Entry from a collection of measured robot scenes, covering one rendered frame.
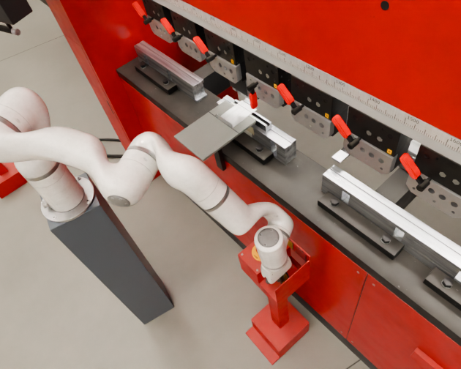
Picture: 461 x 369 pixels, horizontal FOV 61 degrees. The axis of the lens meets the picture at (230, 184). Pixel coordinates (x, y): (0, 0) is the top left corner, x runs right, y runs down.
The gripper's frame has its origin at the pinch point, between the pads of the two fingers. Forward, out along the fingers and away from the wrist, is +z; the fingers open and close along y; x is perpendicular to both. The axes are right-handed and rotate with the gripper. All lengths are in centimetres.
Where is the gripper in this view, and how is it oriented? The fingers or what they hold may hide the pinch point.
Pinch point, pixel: (279, 277)
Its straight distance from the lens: 140.4
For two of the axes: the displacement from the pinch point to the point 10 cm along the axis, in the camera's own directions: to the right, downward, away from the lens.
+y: -7.5, 6.2, -2.3
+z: 2.0, 5.5, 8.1
